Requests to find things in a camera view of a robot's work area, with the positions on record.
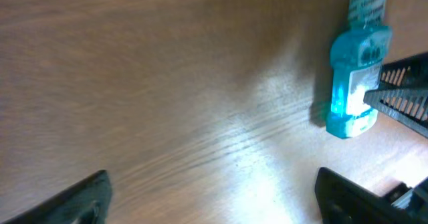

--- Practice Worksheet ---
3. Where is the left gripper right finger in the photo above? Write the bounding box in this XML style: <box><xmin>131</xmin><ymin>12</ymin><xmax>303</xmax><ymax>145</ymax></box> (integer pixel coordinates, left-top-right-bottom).
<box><xmin>314</xmin><ymin>167</ymin><xmax>418</xmax><ymax>224</ymax></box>

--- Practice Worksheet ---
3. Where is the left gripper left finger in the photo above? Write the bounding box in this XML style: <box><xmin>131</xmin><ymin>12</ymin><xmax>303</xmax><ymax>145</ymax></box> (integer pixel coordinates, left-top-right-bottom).
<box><xmin>4</xmin><ymin>170</ymin><xmax>112</xmax><ymax>224</ymax></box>

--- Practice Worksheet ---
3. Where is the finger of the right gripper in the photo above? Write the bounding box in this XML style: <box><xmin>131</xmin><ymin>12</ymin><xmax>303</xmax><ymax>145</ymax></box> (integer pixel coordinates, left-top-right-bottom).
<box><xmin>364</xmin><ymin>89</ymin><xmax>427</xmax><ymax>138</ymax></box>
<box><xmin>379</xmin><ymin>52</ymin><xmax>427</xmax><ymax>89</ymax></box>

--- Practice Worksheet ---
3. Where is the teal mouthwash bottle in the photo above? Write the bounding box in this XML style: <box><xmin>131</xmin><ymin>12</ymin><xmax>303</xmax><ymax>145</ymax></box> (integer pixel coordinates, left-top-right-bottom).
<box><xmin>326</xmin><ymin>0</ymin><xmax>393</xmax><ymax>139</ymax></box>

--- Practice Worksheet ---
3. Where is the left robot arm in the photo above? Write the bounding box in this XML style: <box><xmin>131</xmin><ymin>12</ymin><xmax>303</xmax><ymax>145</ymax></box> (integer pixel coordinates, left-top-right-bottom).
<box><xmin>6</xmin><ymin>167</ymin><xmax>427</xmax><ymax>224</ymax></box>

